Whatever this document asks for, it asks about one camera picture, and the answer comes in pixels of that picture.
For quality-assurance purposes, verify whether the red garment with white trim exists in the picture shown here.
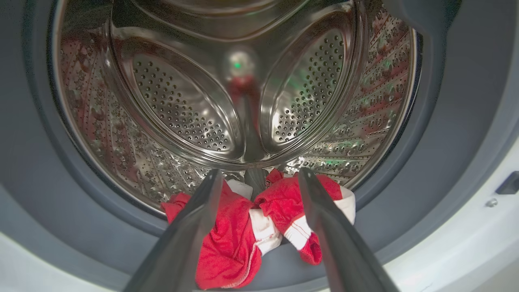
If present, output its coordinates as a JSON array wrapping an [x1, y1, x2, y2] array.
[[161, 168, 356, 290]]

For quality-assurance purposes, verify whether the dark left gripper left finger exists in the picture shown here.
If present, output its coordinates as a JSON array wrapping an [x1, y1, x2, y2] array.
[[124, 168, 224, 292]]

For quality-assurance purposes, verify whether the white washing machine body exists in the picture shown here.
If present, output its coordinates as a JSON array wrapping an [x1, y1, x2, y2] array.
[[0, 138, 519, 292]]

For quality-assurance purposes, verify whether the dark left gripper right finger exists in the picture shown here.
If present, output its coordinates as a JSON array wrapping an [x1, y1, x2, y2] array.
[[298, 167, 400, 292]]

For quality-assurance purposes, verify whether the steel washing machine drum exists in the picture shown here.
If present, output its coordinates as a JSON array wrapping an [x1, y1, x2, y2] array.
[[51, 0, 419, 216]]

